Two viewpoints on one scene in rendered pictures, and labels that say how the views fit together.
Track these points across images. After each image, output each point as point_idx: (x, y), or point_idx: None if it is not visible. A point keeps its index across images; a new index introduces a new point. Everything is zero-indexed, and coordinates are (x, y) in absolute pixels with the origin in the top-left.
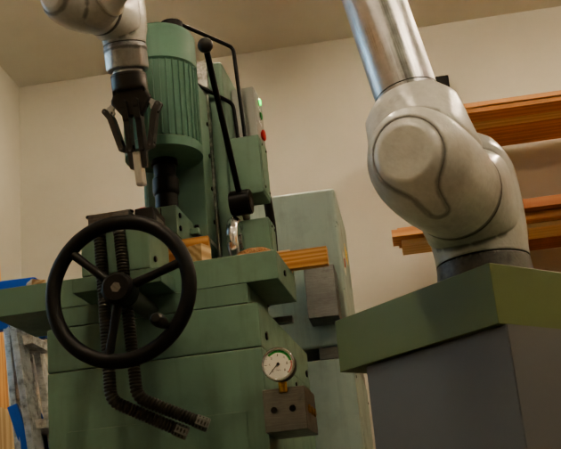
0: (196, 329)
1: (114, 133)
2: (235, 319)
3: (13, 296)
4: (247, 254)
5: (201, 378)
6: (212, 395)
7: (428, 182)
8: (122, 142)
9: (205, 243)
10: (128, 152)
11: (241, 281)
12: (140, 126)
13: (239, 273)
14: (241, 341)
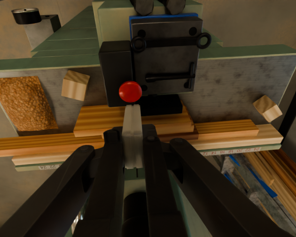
0: (90, 43)
1: (213, 174)
2: (55, 46)
3: (274, 50)
4: (13, 68)
5: (94, 33)
6: (89, 30)
7: None
8: (177, 158)
9: (78, 124)
10: (154, 136)
11: (34, 58)
12: (98, 190)
13: (32, 60)
14: (57, 41)
